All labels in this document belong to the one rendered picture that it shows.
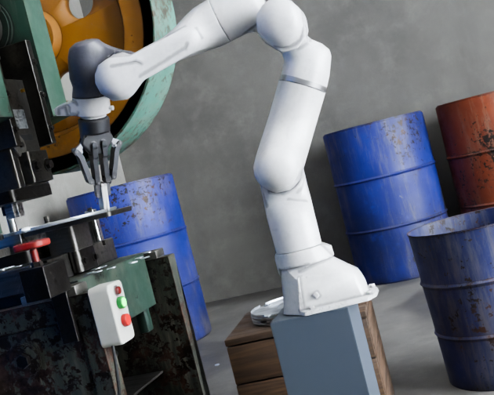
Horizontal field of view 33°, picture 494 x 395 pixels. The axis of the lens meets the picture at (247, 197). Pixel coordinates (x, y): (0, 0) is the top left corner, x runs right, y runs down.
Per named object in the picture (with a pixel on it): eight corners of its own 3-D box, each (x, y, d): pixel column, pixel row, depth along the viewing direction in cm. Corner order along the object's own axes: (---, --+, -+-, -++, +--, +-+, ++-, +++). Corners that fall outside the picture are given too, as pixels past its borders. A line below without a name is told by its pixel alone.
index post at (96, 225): (105, 239, 232) (96, 205, 231) (100, 240, 229) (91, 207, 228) (96, 241, 232) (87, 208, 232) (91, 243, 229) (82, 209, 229)
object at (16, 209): (27, 215, 218) (23, 201, 218) (17, 217, 214) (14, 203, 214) (16, 217, 219) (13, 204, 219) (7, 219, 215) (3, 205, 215)
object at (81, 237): (144, 254, 216) (132, 203, 215) (122, 263, 202) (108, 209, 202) (60, 273, 223) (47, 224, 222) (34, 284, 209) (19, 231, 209)
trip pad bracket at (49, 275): (85, 338, 185) (63, 253, 185) (64, 350, 176) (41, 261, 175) (62, 343, 187) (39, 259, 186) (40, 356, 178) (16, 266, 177)
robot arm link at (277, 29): (327, 96, 196) (349, 23, 195) (321, 88, 180) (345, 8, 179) (249, 74, 199) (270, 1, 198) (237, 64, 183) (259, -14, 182)
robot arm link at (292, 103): (325, 95, 197) (327, 88, 179) (295, 196, 199) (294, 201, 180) (279, 81, 197) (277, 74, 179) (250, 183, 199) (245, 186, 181)
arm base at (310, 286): (380, 285, 200) (366, 228, 199) (375, 301, 182) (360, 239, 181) (291, 304, 205) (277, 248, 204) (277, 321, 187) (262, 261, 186)
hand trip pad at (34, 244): (60, 269, 181) (52, 235, 181) (46, 274, 175) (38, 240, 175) (33, 276, 183) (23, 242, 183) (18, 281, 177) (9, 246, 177)
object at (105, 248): (118, 257, 235) (113, 237, 235) (37, 290, 192) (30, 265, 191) (27, 278, 243) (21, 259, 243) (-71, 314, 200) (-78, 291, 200)
